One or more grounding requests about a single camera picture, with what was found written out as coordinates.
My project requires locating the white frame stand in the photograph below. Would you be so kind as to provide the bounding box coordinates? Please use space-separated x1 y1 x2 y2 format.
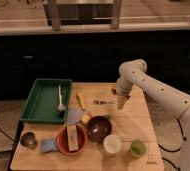
43 0 122 31

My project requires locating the yellow toy food piece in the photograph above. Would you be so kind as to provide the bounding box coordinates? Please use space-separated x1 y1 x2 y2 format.
81 113 92 124

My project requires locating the wooden block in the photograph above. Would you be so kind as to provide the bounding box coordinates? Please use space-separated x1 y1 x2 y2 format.
67 125 79 151

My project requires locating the blue sponge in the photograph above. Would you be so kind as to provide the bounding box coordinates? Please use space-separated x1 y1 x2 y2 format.
40 138 57 153

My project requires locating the purple bowl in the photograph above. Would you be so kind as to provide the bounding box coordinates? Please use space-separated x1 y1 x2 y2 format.
87 116 112 142

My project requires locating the small metal cup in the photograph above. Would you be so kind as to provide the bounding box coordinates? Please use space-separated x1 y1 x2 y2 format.
20 132 37 149

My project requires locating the black cable right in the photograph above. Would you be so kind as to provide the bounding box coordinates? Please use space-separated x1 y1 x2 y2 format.
157 118 186 171

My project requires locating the orange bowl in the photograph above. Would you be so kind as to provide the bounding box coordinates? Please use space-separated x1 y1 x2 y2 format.
56 125 87 156

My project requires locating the metal fork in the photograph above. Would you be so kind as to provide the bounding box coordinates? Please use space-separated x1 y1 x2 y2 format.
94 100 116 105

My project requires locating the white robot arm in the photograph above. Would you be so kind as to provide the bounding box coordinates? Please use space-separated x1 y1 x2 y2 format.
116 59 190 171

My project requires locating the white cup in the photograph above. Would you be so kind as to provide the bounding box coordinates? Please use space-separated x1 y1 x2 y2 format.
103 134 122 155

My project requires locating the light blue cloth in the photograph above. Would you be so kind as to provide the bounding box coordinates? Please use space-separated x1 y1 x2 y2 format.
67 109 84 125

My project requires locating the green cup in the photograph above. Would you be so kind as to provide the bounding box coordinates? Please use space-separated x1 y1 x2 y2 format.
129 139 146 158

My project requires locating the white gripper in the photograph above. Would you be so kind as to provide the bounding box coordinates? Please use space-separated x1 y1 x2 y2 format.
116 78 133 110

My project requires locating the red-brown grapes bunch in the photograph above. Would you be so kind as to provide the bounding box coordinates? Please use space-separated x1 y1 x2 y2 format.
111 88 130 100

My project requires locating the green plastic tray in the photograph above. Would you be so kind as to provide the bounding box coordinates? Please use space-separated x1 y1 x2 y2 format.
20 78 72 124

